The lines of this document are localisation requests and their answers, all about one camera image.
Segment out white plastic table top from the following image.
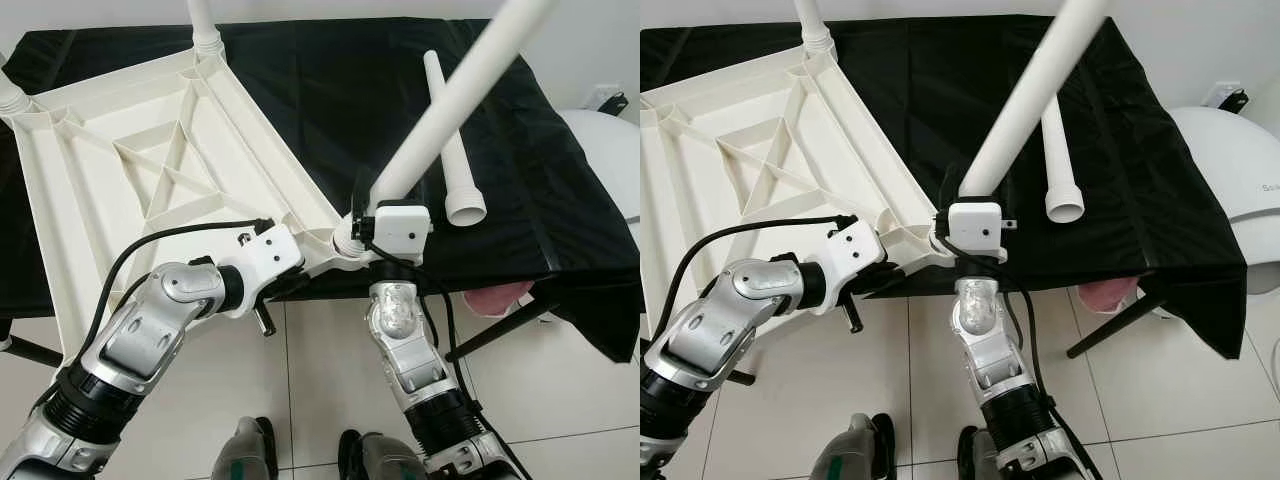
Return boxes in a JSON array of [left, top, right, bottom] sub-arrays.
[[3, 48, 379, 366], [640, 45, 956, 341]]

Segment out grey robot left leg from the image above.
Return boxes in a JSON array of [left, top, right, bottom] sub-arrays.
[[210, 415, 279, 480], [812, 412, 896, 480]]

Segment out grey robot leg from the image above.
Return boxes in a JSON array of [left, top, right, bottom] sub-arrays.
[[812, 412, 896, 480], [338, 430, 426, 480], [957, 425, 1041, 480], [210, 415, 279, 480]]

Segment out pink object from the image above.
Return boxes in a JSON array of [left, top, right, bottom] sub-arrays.
[[470, 283, 536, 313], [1078, 278, 1141, 313]]

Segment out grey robot right leg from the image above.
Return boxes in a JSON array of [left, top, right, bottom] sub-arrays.
[[338, 430, 426, 480], [957, 425, 1041, 480]]

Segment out black tablecloth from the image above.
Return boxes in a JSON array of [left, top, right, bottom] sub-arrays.
[[640, 12, 1249, 359], [0, 15, 640, 363]]

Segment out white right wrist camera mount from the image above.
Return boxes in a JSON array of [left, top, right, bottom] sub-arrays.
[[945, 200, 1019, 266], [360, 202, 433, 271]]

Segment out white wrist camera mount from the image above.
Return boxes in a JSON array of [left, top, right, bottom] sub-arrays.
[[945, 200, 1019, 266], [360, 202, 433, 271], [810, 218, 886, 316], [230, 222, 306, 319]]

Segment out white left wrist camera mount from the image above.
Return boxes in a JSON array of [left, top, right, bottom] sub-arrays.
[[230, 222, 306, 319], [810, 218, 886, 316]]

